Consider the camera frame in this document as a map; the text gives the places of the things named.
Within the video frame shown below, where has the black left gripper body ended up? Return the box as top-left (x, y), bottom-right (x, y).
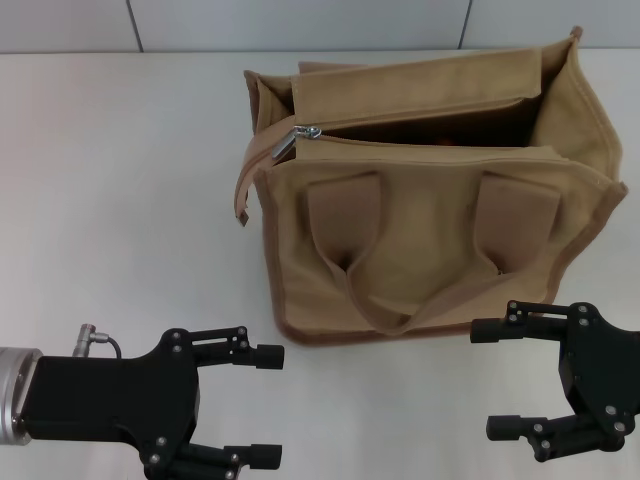
top-left (23, 327), bottom-right (202, 480)

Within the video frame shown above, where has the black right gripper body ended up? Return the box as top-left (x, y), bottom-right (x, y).
top-left (558, 300), bottom-right (640, 442)

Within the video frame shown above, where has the khaki canvas food bag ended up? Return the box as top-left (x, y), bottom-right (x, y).
top-left (230, 25), bottom-right (629, 347)

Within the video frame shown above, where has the silver metal zipper pull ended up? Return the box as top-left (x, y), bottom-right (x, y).
top-left (271, 124), bottom-right (324, 162)

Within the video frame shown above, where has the left gripper cable with connector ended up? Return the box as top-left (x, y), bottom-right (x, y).
top-left (72, 323), bottom-right (122, 359)

